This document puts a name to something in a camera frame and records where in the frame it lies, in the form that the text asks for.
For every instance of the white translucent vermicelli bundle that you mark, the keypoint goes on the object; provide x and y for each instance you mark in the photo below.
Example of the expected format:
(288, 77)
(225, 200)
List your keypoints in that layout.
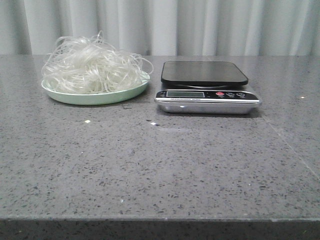
(90, 65)

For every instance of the black silver kitchen scale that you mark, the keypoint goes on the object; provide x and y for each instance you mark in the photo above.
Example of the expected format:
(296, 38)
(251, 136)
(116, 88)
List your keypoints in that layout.
(205, 87)

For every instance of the light green round plate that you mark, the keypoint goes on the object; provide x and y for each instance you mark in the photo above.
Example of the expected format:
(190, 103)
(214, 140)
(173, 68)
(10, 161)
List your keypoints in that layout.
(100, 98)

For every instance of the white pleated curtain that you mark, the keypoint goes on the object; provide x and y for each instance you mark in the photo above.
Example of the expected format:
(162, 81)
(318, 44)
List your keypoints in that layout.
(166, 27)

